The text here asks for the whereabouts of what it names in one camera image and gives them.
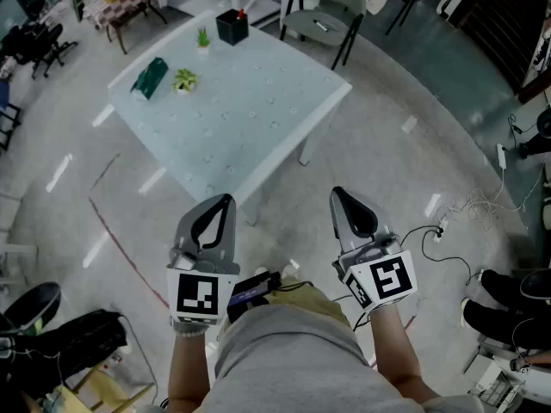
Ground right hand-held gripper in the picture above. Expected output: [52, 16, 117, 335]
[330, 186, 418, 313]

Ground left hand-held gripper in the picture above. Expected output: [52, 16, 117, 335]
[166, 194, 241, 327]

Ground black cube box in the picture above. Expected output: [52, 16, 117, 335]
[214, 8, 250, 46]

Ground person's left forearm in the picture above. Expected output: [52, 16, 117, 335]
[167, 333, 212, 413]

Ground person's right forearm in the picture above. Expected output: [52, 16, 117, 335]
[368, 299, 436, 404]

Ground black waist device box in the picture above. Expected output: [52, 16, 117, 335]
[226, 271, 283, 324]

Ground person's khaki trousers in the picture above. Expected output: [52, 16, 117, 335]
[266, 275, 352, 329]

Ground small white power strip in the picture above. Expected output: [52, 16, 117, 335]
[431, 215, 449, 243]

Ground white knit wrist band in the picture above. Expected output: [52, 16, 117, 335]
[171, 318, 208, 340]

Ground pale floral tablecloth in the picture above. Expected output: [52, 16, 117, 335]
[107, 9, 352, 206]

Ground person's grey shirt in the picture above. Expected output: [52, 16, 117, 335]
[206, 303, 487, 413]

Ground small broad-leaf potted plant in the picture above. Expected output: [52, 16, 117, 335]
[171, 67, 200, 96]

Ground black bag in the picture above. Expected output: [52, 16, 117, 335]
[0, 310, 129, 398]

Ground dark green tissue packet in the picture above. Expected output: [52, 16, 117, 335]
[130, 57, 169, 101]

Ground black round helmet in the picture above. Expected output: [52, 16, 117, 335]
[3, 281, 61, 330]
[519, 268, 551, 303]

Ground light wooden chair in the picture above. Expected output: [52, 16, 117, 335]
[55, 359, 156, 413]

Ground small spiky potted plant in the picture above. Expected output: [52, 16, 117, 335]
[195, 26, 212, 56]

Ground black fan base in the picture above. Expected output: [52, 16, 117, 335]
[518, 105, 551, 159]

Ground blue cloth table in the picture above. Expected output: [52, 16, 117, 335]
[0, 79, 22, 152]

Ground black office chair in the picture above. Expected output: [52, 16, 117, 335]
[0, 22, 78, 81]

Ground white cable tangle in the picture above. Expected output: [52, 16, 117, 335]
[438, 161, 546, 234]

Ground white wire basket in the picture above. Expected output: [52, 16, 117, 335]
[467, 370, 524, 409]

